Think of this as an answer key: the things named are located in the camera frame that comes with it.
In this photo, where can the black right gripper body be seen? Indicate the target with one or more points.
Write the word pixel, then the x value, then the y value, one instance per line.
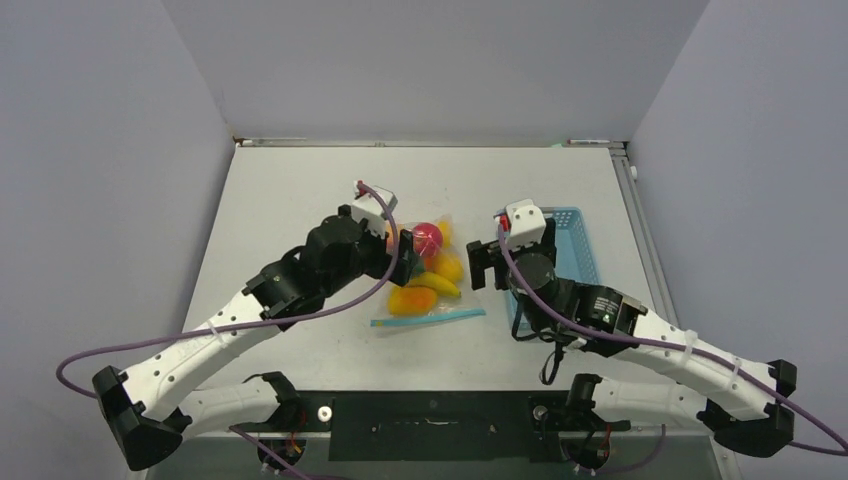
pixel 485 255

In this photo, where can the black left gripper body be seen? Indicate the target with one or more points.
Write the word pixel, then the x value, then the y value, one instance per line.
pixel 370 259

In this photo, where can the red apple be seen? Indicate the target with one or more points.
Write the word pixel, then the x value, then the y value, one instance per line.
pixel 427 239

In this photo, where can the yellow lemon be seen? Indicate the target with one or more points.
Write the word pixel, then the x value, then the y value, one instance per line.
pixel 449 266

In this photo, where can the clear zip top bag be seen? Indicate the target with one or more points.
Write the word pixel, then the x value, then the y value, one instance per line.
pixel 447 309

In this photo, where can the yellow banana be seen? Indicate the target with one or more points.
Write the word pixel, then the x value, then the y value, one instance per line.
pixel 440 285

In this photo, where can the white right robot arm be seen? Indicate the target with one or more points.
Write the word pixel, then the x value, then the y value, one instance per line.
pixel 740 402

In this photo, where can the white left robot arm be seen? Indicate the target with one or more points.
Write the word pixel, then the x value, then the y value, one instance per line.
pixel 154 406

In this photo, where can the light blue plastic basket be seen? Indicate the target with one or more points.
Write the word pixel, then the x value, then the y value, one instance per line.
pixel 575 259

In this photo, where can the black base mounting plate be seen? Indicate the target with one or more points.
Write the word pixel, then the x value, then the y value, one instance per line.
pixel 438 425

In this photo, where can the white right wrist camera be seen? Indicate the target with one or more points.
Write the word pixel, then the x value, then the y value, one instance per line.
pixel 523 224

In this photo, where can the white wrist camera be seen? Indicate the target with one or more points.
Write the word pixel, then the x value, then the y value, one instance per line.
pixel 523 224
pixel 366 208

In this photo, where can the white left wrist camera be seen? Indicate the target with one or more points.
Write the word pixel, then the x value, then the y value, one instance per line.
pixel 366 208

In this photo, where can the aluminium right frame rail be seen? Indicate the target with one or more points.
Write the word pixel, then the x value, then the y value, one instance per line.
pixel 626 174

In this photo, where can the aluminium frame rail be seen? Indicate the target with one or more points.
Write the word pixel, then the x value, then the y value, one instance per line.
pixel 675 406
pixel 626 174

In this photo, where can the aluminium front frame rail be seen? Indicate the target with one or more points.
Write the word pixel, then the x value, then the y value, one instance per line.
pixel 675 406

